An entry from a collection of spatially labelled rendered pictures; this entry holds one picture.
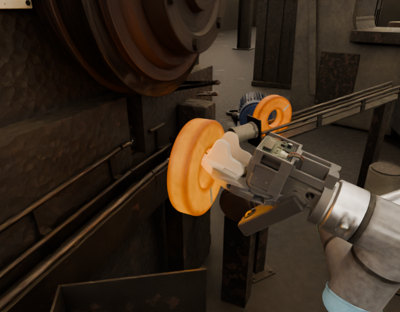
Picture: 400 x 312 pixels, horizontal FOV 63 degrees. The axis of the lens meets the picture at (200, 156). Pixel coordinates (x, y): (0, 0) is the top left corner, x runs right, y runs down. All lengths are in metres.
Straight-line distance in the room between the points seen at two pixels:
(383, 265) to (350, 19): 2.92
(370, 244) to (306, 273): 1.12
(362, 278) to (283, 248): 1.19
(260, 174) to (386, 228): 0.17
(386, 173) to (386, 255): 0.88
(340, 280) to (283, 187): 0.16
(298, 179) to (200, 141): 0.15
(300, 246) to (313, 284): 0.24
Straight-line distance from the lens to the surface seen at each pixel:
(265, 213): 0.50
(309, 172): 0.48
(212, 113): 1.00
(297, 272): 1.58
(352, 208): 0.46
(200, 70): 1.13
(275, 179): 0.45
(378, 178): 1.35
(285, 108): 1.20
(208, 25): 0.75
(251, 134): 1.12
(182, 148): 0.46
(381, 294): 0.53
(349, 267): 0.52
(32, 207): 0.65
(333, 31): 3.35
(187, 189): 0.47
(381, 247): 0.48
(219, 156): 0.49
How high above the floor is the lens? 1.06
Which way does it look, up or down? 25 degrees down
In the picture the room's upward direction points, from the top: straight up
